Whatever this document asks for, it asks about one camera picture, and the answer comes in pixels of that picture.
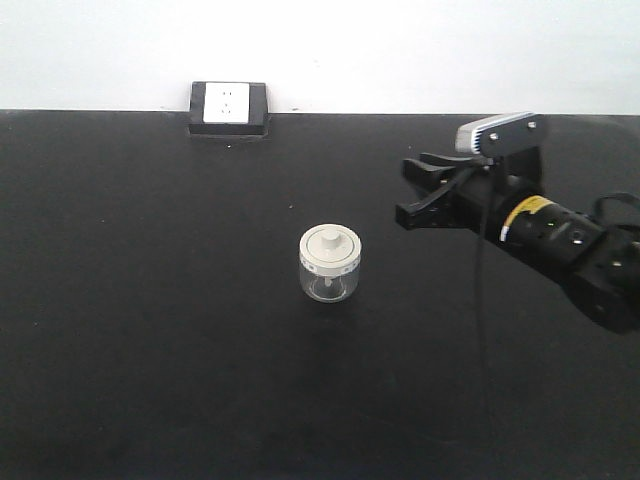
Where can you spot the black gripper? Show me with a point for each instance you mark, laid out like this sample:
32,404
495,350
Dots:
487,195

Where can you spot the glass jar with cream lid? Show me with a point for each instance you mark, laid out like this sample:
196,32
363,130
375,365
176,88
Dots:
329,262

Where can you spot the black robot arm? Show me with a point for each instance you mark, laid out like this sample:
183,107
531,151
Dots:
595,263

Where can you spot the black and white power socket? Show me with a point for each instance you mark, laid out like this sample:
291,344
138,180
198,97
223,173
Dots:
228,109

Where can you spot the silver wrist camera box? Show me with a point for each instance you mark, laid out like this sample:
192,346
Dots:
501,135

